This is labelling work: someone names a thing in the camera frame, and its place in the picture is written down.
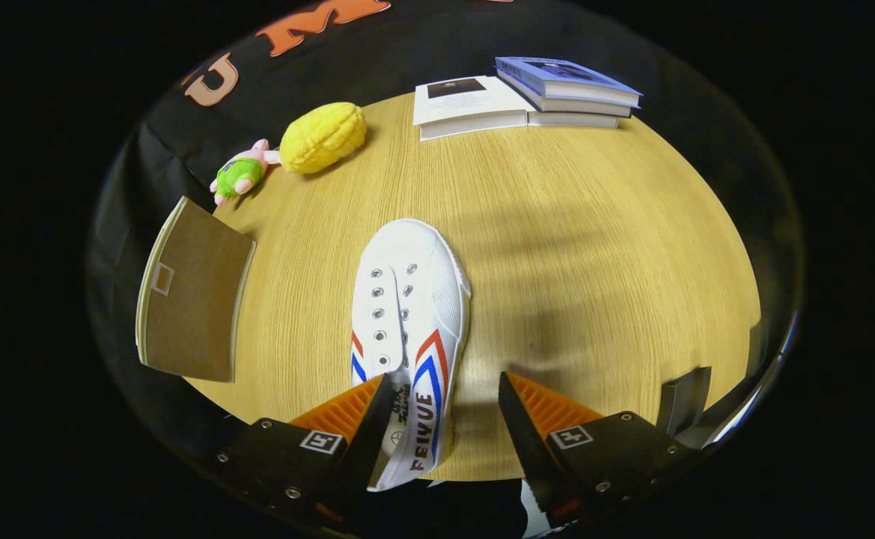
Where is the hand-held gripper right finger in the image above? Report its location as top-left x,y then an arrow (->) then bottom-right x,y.
497,371 -> 700,529

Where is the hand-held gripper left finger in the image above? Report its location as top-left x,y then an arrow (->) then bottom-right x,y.
213,373 -> 395,525

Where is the white canvas shoe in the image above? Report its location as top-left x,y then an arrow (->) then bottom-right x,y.
350,218 -> 472,493

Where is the brown fabric storage box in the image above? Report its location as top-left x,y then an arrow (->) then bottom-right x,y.
135,196 -> 257,383

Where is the green and pink plush toy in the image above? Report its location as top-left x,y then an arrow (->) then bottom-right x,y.
209,138 -> 282,207

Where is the yellow plush toy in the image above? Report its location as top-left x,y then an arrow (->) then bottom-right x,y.
280,102 -> 368,175

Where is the white book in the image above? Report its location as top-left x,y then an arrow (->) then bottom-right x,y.
412,75 -> 621,141

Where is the blue book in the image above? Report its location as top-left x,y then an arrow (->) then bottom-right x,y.
495,56 -> 644,118

